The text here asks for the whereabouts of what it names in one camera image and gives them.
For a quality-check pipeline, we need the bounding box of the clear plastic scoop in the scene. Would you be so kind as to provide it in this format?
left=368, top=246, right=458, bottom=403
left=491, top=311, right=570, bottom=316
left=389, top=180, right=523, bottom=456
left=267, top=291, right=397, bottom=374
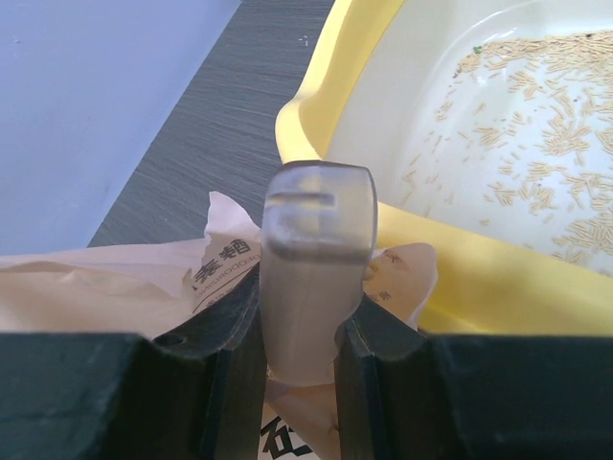
left=260, top=160, right=377, bottom=387

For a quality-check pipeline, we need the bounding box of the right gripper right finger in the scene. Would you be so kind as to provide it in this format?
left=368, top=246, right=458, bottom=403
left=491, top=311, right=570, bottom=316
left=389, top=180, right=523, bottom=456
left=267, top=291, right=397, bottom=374
left=334, top=299, right=612, bottom=459

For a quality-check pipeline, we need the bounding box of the pink cat litter bag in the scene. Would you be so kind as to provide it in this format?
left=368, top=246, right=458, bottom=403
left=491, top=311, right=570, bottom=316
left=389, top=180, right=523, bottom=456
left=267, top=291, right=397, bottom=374
left=0, top=190, right=440, bottom=460

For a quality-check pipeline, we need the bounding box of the yellow litter box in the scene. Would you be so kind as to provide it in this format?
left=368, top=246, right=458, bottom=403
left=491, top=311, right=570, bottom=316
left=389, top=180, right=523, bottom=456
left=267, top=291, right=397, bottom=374
left=276, top=1, right=612, bottom=335

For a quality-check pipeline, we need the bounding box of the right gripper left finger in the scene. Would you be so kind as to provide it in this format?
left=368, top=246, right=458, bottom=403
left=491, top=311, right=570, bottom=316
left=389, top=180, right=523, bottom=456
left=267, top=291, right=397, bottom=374
left=1, top=268, right=266, bottom=459

